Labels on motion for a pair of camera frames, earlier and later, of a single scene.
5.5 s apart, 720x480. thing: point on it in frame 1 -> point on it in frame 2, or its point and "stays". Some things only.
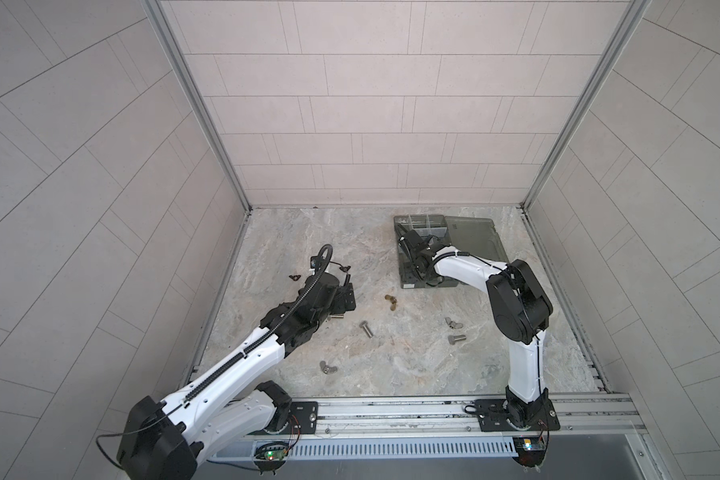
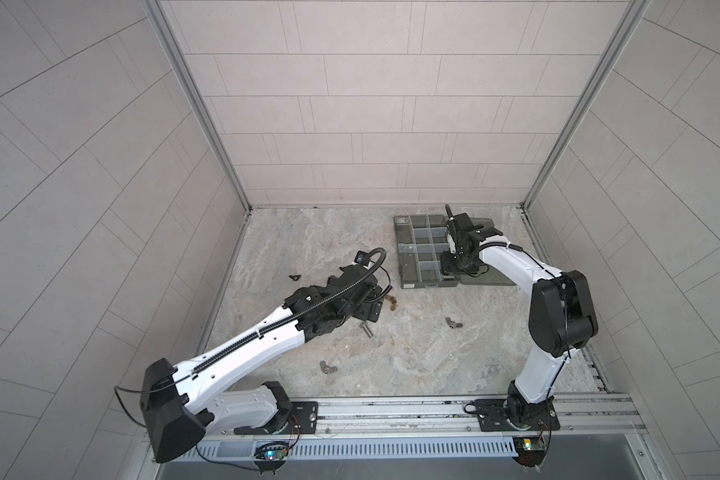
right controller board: (530, 450) stays
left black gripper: (341, 307) -> (366, 303)
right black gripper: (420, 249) -> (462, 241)
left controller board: (271, 456) stays
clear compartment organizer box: (479, 236) stays
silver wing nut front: (326, 368) stays
